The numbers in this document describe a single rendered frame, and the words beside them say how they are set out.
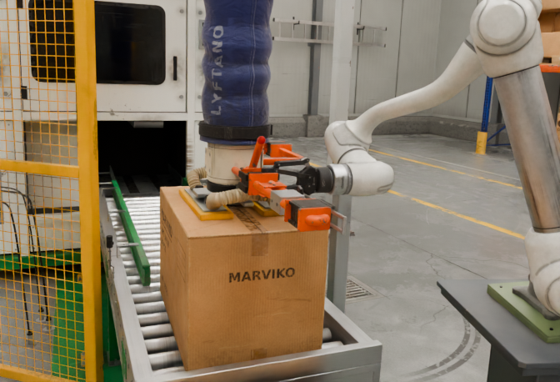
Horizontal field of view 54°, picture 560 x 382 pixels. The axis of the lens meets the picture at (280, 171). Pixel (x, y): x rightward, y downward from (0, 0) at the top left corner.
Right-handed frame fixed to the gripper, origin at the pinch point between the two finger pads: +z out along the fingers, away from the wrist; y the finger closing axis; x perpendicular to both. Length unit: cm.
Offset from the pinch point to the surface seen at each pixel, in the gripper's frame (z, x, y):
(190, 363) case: 20, -5, 49
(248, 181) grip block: 4.3, -2.7, -0.8
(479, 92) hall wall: -769, 804, 3
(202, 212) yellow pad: 13.2, 11.6, 11.1
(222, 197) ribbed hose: 8.9, 7.0, 5.7
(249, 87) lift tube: -1.0, 16.0, -24.8
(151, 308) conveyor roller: 23, 44, 54
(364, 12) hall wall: -545, 925, -153
